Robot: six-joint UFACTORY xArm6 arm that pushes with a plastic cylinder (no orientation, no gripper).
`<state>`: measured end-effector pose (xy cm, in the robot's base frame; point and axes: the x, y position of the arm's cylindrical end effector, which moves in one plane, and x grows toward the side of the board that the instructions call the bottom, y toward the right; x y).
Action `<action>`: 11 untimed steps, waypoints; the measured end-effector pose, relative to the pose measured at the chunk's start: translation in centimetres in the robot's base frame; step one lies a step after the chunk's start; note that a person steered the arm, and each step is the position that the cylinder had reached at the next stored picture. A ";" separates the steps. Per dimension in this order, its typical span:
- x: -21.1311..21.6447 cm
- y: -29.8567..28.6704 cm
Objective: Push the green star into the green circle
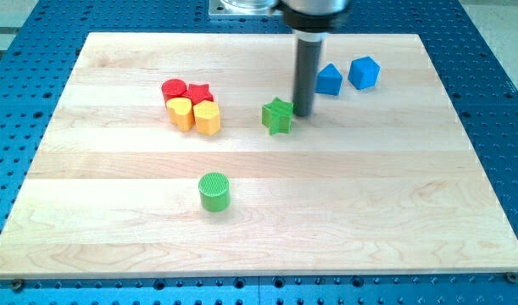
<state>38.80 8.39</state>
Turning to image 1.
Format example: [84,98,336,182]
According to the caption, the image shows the green star block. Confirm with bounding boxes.
[262,97,293,136]

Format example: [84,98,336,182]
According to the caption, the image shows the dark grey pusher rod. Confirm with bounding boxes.
[292,39,322,117]

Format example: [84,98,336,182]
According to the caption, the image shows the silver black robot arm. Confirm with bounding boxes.
[270,0,351,42]

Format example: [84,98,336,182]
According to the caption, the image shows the red star block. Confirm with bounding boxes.
[182,84,214,105]

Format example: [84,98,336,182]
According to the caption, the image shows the green cylinder block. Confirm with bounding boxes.
[198,172,231,212]

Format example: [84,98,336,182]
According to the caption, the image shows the yellow hexagon block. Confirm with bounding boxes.
[193,100,221,136]

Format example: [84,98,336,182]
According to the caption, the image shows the yellow heart block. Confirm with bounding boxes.
[165,97,195,131]

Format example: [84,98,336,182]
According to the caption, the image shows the light wooden board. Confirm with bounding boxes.
[0,32,518,279]

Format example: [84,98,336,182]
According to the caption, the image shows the blue triangular prism block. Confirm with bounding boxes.
[315,64,343,96]

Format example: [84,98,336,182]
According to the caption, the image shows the red cylinder block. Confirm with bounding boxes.
[160,79,187,103]

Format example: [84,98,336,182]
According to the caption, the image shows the blue cube block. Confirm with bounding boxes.
[348,56,381,90]

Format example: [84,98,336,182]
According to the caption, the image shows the left board clamp screw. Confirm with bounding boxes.
[8,279,25,291]

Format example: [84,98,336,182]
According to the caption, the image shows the board clamp screw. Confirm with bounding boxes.
[8,279,25,291]
[504,272,518,284]

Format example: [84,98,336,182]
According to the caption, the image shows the right board clamp screw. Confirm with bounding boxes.
[504,272,518,284]

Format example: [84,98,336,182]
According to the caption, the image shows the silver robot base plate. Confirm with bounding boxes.
[209,0,278,17]

